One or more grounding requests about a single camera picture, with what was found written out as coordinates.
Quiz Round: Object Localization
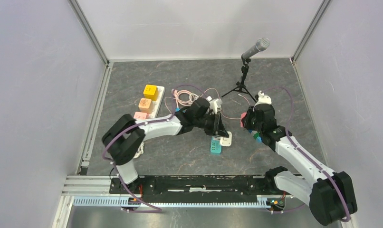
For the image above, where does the pink cube plug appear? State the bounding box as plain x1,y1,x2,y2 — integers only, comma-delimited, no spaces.
134,112,149,120

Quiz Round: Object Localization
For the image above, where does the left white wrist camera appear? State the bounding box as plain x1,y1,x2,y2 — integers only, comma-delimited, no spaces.
206,96,222,114

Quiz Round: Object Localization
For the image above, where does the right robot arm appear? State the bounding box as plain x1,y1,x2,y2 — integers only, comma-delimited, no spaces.
241,104,358,226

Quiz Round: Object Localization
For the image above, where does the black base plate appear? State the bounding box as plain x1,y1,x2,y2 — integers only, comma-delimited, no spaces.
109,175,287,203

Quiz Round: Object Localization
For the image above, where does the purple cable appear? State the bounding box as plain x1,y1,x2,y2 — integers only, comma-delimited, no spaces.
262,86,352,223
102,84,211,214

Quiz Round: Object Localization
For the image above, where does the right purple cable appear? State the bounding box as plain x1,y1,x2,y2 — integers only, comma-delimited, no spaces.
262,86,352,223

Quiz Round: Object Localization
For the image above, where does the white power strip cord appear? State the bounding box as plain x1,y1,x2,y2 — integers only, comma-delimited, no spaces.
133,142,145,160

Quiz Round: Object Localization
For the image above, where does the yellow cube plug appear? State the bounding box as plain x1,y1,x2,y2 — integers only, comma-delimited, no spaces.
143,84,159,101

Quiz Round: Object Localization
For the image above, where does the blue white green block stack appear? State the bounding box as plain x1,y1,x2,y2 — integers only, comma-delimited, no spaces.
248,130,262,143

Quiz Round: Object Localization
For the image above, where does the orange cube plug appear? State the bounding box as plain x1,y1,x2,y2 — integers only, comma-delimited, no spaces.
138,98,154,114

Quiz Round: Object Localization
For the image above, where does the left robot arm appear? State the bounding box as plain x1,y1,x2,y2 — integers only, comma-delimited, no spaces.
101,98,230,194

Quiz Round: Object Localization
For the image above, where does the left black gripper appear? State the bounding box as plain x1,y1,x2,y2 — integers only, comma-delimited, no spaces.
194,112,229,138

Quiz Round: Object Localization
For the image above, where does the white plug adapter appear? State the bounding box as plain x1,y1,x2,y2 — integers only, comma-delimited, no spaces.
220,131,232,147

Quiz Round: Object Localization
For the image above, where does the pink cable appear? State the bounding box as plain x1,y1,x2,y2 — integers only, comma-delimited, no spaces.
164,87,252,121

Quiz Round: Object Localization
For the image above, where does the grey microphone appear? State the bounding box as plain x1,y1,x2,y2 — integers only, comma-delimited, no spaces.
241,38,270,59

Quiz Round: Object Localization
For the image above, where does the pink plug adapter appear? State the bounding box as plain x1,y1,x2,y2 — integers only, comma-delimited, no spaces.
240,113,247,128

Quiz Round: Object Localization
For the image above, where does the white power strip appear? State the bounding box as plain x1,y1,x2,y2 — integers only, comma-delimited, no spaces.
137,85,165,119

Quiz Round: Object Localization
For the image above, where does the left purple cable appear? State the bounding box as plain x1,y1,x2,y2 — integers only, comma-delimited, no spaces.
102,84,211,214

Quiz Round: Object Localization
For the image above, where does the black tripod stand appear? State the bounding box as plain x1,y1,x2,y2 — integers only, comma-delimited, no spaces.
221,58,257,102

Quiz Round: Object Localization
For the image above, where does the teal power strip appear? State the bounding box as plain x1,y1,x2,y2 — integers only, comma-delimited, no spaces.
210,136,222,154

